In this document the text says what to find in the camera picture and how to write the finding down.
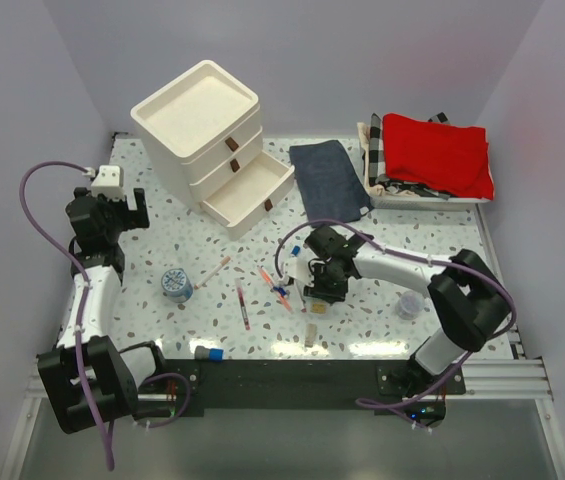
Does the beige eraser block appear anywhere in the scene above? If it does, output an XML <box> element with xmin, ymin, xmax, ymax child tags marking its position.
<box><xmin>304</xmin><ymin>323</ymin><xmax>317</xmax><ymax>348</ymax></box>

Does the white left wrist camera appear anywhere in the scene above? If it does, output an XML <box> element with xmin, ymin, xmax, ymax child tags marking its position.
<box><xmin>84</xmin><ymin>165</ymin><xmax>126</xmax><ymax>201</ymax></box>

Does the orange marker pen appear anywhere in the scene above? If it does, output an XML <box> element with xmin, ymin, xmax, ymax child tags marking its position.
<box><xmin>258</xmin><ymin>266</ymin><xmax>292</xmax><ymax>312</ymax></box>

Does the white cloth basket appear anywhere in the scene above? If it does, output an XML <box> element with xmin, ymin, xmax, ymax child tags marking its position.
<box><xmin>354</xmin><ymin>122</ymin><xmax>489</xmax><ymax>211</ymax></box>

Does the blue patterned tape roll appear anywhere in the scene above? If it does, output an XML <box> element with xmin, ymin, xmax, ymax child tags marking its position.
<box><xmin>161</xmin><ymin>268</ymin><xmax>193</xmax><ymax>303</ymax></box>

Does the dark blue pencil pouch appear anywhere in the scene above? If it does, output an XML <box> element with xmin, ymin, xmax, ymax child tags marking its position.
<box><xmin>289</xmin><ymin>140</ymin><xmax>373</xmax><ymax>223</ymax></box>

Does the blue grey glue stick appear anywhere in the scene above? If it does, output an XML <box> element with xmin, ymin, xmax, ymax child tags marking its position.
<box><xmin>194</xmin><ymin>345</ymin><xmax>224</xmax><ymax>363</ymax></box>

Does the red pen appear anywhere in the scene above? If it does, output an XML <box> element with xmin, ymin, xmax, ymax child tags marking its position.
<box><xmin>235</xmin><ymin>278</ymin><xmax>251</xmax><ymax>331</ymax></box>

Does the red folded cloth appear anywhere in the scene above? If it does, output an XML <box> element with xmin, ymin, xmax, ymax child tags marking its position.
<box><xmin>382</xmin><ymin>113</ymin><xmax>495</xmax><ymax>201</ymax></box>

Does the black white checkered cloth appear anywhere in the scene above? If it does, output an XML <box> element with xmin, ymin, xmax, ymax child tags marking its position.
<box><xmin>364</xmin><ymin>113</ymin><xmax>386</xmax><ymax>186</ymax></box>

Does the aluminium frame rail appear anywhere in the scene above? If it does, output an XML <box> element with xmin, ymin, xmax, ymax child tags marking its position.
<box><xmin>0</xmin><ymin>199</ymin><xmax>565</xmax><ymax>480</ymax></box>

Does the cream drawer organizer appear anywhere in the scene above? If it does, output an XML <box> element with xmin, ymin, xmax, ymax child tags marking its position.
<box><xmin>130</xmin><ymin>60</ymin><xmax>294</xmax><ymax>240</ymax></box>

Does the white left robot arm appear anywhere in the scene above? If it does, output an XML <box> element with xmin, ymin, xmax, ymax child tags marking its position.
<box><xmin>37</xmin><ymin>188</ymin><xmax>169</xmax><ymax>434</ymax></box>

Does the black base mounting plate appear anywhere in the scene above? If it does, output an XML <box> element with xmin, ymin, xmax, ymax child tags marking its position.
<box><xmin>131</xmin><ymin>359</ymin><xmax>466</xmax><ymax>421</ymax></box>

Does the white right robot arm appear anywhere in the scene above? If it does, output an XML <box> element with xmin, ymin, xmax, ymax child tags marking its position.
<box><xmin>304</xmin><ymin>226</ymin><xmax>514</xmax><ymax>398</ymax></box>

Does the blue-capped white marker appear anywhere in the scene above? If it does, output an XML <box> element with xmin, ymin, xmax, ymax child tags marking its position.
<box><xmin>274</xmin><ymin>246</ymin><xmax>301</xmax><ymax>297</ymax></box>

